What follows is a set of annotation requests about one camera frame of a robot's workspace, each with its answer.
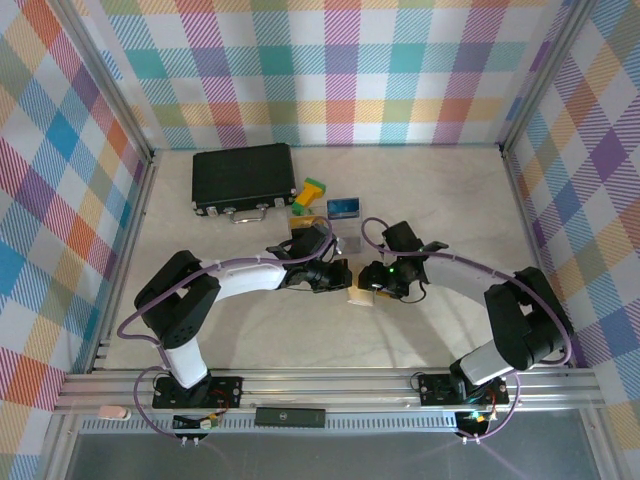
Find beige card holder wallet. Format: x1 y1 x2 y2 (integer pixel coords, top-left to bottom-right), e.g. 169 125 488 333
347 284 376 307

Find silver VIP card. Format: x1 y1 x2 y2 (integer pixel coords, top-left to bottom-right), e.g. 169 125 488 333
333 234 362 256

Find teal blue card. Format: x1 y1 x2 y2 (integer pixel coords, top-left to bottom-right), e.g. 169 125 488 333
326 197 363 220

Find green yellow foam block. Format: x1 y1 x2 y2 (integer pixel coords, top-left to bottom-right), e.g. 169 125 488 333
293 175 329 217

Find slotted metal strip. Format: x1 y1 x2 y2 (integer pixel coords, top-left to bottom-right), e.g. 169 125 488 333
79 417 501 434

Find black briefcase with metal latches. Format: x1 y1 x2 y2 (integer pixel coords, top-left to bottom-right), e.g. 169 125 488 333
191 143 297 225

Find black bar device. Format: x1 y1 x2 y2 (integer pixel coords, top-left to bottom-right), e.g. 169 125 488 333
253 406 327 429

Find small connector board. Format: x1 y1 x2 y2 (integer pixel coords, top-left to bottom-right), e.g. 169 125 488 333
457 409 496 432
172 412 222 431

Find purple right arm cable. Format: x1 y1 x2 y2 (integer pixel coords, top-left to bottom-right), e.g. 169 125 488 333
360 216 575 445

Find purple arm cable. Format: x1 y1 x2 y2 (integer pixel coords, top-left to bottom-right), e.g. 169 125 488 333
117 228 336 444
360 216 575 445

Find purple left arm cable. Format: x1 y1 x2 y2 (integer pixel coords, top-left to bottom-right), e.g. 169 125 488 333
117 228 336 444

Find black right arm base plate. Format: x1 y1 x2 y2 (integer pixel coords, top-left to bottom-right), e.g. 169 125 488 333
417 372 511 407

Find aluminium mounting rail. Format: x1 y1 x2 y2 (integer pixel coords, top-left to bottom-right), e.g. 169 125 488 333
52 368 604 415

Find aluminium side rail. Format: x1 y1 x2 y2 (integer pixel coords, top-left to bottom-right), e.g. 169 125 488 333
499 148 585 370
87 149 161 374

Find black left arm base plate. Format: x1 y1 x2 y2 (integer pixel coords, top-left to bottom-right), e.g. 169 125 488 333
151 374 245 410

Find aluminium frame post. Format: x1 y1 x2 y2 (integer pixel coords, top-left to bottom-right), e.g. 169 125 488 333
498 0 600 154
47 0 157 161

